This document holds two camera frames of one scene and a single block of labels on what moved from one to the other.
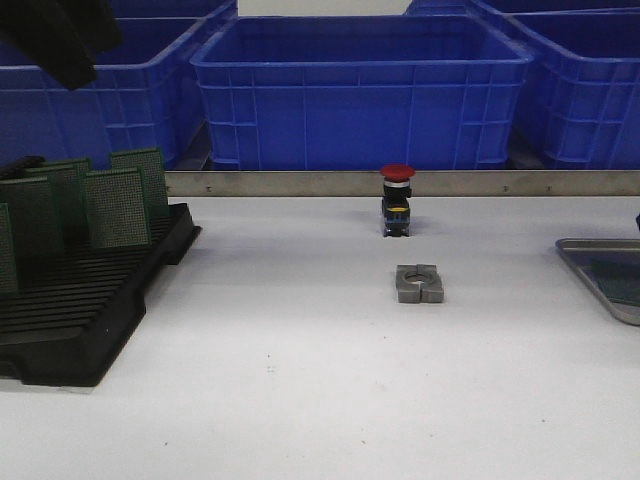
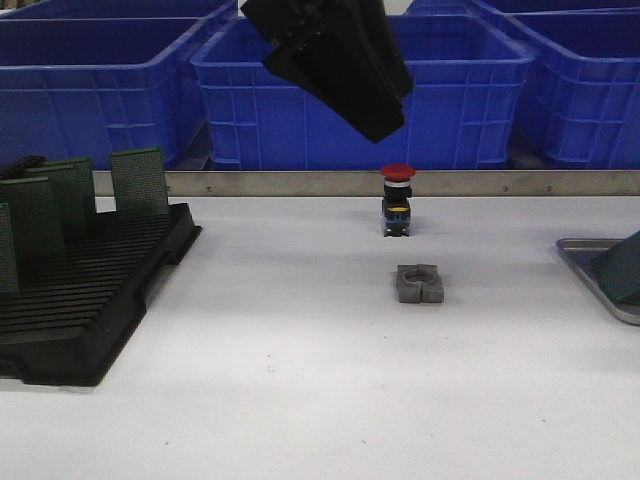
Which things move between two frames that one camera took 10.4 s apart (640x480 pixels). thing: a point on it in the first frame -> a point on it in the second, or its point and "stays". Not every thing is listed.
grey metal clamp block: (419, 283) stays
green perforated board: (116, 208) -> (618, 270)
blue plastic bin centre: (360, 92) stays
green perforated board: (8, 271) stays
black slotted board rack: (75, 311) stays
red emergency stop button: (395, 199) stays
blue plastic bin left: (145, 96) stays
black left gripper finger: (43, 30) -> (340, 70)
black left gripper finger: (95, 22) -> (379, 32)
